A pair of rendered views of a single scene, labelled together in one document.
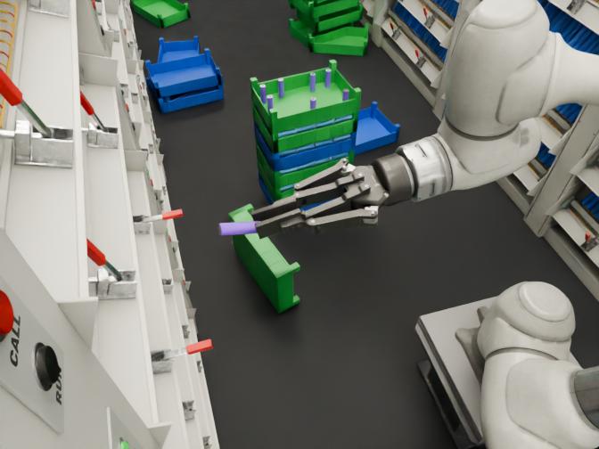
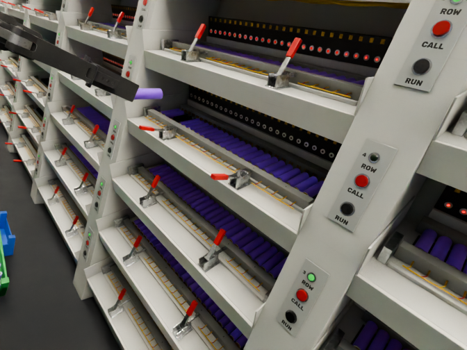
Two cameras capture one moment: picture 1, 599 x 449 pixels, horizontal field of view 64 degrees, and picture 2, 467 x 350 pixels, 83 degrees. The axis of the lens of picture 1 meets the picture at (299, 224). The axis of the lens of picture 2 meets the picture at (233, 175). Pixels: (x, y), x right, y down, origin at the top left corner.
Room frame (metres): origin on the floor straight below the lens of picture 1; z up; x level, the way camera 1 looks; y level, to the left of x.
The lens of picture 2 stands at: (0.95, -0.01, 0.84)
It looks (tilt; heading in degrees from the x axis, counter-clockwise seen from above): 15 degrees down; 146
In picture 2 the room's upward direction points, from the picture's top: 21 degrees clockwise
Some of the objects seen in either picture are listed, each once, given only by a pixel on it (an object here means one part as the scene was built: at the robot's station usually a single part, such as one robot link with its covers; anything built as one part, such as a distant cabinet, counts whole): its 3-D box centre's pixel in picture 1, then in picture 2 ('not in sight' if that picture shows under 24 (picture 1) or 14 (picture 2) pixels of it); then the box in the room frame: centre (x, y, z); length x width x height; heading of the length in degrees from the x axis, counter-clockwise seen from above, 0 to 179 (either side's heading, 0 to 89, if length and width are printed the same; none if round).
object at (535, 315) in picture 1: (527, 327); not in sight; (0.51, -0.50, 0.40); 0.18 x 0.16 x 0.22; 162
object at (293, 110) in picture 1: (304, 94); not in sight; (1.32, -0.02, 0.44); 0.30 x 0.20 x 0.08; 112
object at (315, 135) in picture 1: (304, 115); not in sight; (1.32, -0.02, 0.36); 0.30 x 0.20 x 0.08; 112
